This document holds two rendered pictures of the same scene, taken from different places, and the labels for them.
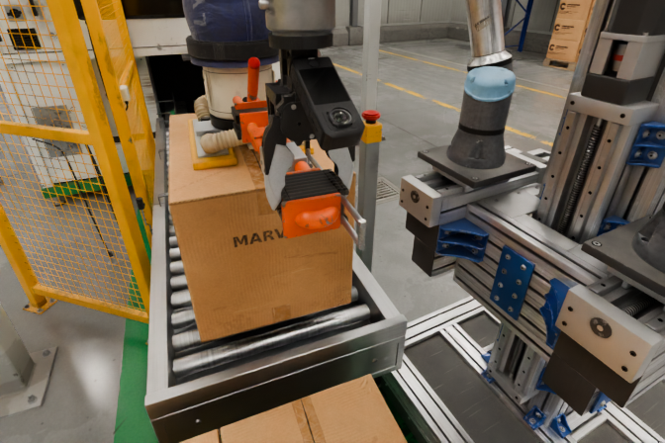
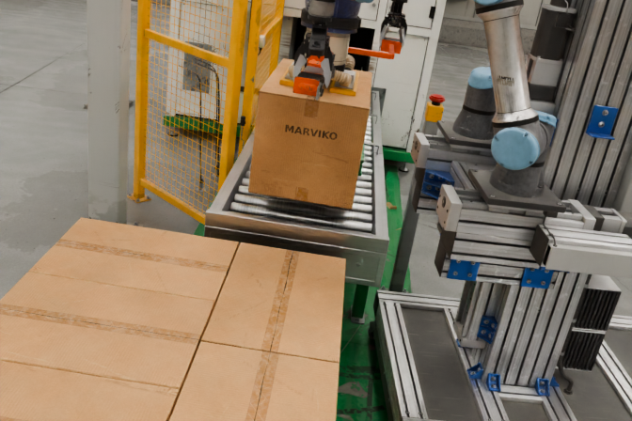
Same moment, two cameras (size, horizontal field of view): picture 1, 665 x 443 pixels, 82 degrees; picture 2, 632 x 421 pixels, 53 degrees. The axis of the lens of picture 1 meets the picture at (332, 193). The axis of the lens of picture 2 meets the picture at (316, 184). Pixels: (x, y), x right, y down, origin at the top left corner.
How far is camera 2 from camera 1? 1.49 m
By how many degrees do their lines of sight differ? 21
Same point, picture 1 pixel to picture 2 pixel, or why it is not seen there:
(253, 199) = (303, 104)
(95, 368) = not seen: hidden behind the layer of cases
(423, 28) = not seen: outside the picture
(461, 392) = (431, 343)
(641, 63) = (539, 74)
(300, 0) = (317, 5)
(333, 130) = (312, 47)
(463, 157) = (457, 126)
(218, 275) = (271, 147)
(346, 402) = (320, 261)
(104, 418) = not seen: hidden behind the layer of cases
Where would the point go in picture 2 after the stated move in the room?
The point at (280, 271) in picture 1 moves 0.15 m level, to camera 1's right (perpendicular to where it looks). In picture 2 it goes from (308, 160) to (344, 171)
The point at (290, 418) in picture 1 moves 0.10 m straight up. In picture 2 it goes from (281, 254) to (285, 229)
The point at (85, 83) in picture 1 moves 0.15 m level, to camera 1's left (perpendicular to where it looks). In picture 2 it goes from (239, 24) to (211, 18)
